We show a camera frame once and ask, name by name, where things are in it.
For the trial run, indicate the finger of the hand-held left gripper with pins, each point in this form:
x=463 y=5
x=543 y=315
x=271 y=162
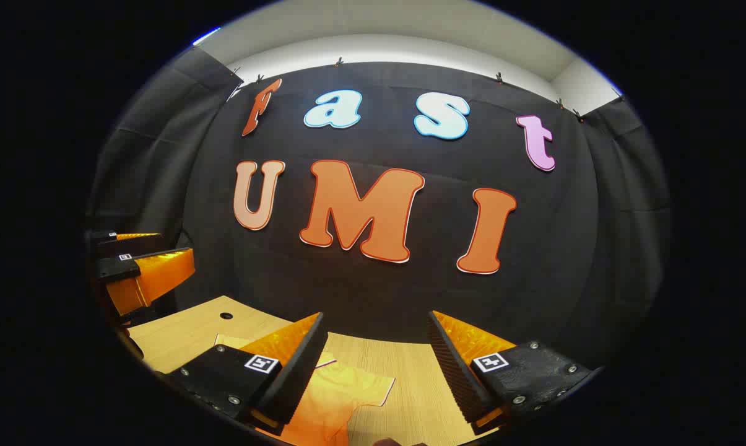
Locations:
x=116 y=267
x=125 y=244

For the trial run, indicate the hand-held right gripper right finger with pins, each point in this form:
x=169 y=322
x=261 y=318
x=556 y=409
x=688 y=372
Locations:
x=456 y=371

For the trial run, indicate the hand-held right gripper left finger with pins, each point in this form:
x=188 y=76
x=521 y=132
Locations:
x=301 y=378

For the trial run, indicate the orange T-shirt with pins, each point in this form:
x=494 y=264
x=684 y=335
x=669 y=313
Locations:
x=342 y=396

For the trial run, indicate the black backdrop cloth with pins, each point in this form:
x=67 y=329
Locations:
x=372 y=291

